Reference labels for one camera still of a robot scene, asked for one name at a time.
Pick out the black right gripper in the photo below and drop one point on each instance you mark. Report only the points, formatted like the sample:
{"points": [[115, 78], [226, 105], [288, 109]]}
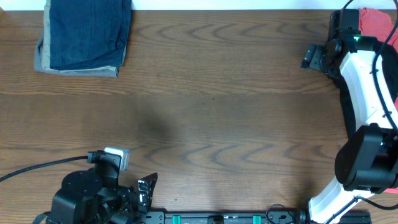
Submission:
{"points": [[319, 59]]}

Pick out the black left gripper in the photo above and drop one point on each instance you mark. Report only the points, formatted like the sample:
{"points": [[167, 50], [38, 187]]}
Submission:
{"points": [[138, 195]]}

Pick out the navy blue shorts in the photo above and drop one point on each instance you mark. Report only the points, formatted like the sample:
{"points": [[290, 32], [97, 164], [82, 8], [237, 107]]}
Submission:
{"points": [[88, 34]]}

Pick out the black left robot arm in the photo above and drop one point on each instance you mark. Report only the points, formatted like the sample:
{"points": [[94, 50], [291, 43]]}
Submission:
{"points": [[73, 203]]}

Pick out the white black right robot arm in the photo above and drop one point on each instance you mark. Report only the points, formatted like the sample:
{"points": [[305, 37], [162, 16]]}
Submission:
{"points": [[364, 69]]}

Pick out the black logo t-shirt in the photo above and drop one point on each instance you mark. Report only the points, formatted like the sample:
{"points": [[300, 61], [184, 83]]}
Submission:
{"points": [[389, 67]]}

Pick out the red orange t-shirt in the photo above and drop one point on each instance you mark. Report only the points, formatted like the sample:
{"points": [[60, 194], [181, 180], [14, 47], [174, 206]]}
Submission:
{"points": [[379, 24]]}

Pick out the khaki folded shorts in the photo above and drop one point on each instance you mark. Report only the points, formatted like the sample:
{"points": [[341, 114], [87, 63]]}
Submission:
{"points": [[45, 40]]}

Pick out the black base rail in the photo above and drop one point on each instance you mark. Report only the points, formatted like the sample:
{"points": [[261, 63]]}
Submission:
{"points": [[273, 216]]}

